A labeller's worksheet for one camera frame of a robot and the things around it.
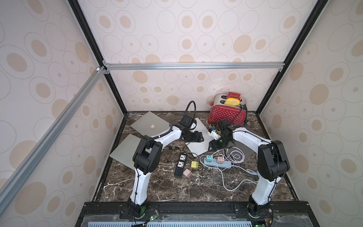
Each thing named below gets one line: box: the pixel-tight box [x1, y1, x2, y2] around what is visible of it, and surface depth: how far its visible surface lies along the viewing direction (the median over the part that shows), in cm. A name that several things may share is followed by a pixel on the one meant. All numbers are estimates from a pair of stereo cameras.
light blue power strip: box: [203, 157, 232, 169], surface depth 89 cm
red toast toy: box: [226, 91, 242, 101], surface depth 105 cm
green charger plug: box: [205, 155, 214, 164], surface depth 87 cm
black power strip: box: [173, 152, 188, 179], surface depth 89 cm
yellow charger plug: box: [190, 160, 199, 169], surface depth 90 cm
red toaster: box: [207, 93, 247, 127], surface depth 102 cm
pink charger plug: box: [182, 168, 193, 178], surface depth 87 cm
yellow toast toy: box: [224, 97, 241, 106], surface depth 102 cm
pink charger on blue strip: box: [216, 156, 225, 165], surface depth 87 cm
